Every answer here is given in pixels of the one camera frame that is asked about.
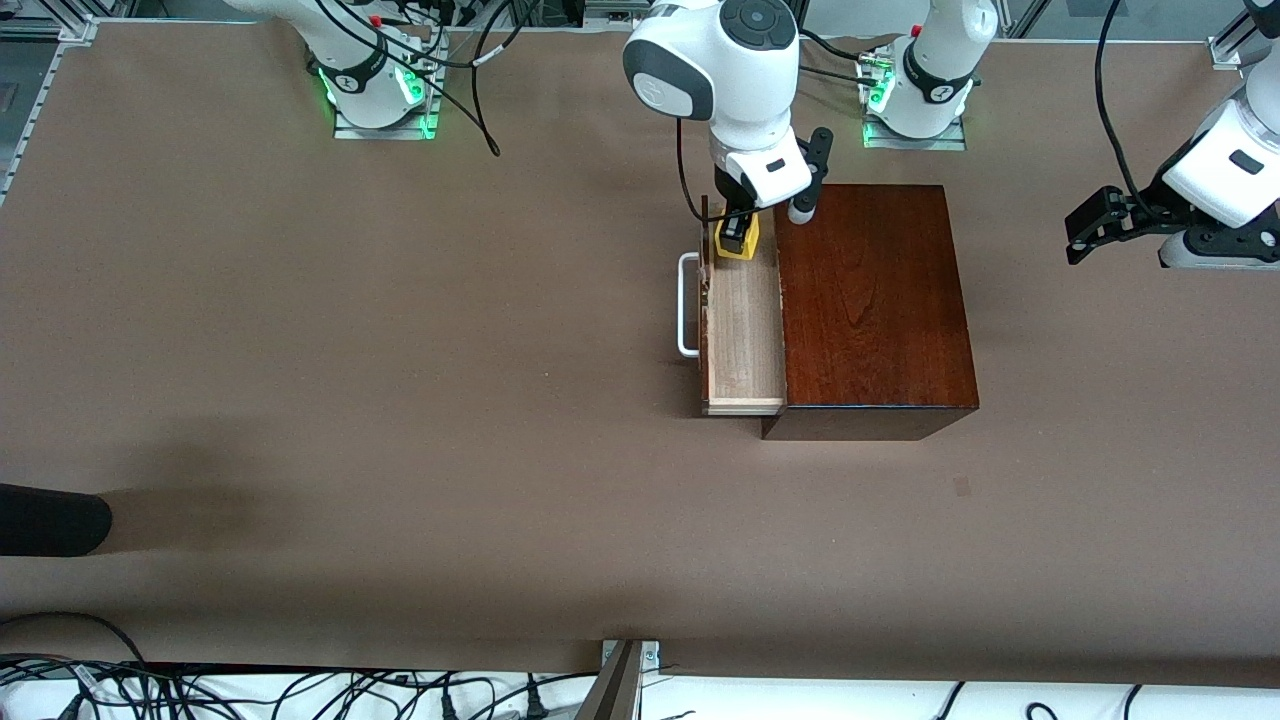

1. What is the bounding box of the wooden drawer with white handle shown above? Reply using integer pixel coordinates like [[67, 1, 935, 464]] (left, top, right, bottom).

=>
[[678, 195, 790, 418]]

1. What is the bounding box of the yellow cube block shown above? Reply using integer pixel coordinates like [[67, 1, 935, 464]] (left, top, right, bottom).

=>
[[714, 212, 760, 261]]

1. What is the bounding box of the grey equipment rack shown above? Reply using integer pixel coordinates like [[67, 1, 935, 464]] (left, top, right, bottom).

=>
[[580, 0, 651, 27]]

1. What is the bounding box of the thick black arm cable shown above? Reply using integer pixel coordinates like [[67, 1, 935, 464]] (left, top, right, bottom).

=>
[[675, 118, 725, 225]]

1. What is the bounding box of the aluminium table edge rail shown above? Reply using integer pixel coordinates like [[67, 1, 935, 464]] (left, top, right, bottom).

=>
[[0, 14, 98, 206]]

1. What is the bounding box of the dark metal strut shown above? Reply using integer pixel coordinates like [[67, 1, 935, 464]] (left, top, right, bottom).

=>
[[575, 640, 643, 720]]

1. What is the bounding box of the black ribbed cylinder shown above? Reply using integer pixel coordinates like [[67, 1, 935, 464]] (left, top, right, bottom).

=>
[[0, 483, 113, 558]]

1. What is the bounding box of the silver metal bracket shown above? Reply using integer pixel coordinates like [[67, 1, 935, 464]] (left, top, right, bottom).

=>
[[600, 638, 662, 676]]

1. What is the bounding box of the aluminium frame corner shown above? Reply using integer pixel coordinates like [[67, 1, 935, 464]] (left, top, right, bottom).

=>
[[1208, 0, 1280, 71]]

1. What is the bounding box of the dark brown wooden box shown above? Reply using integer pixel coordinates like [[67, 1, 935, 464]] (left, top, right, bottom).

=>
[[762, 184, 981, 442]]

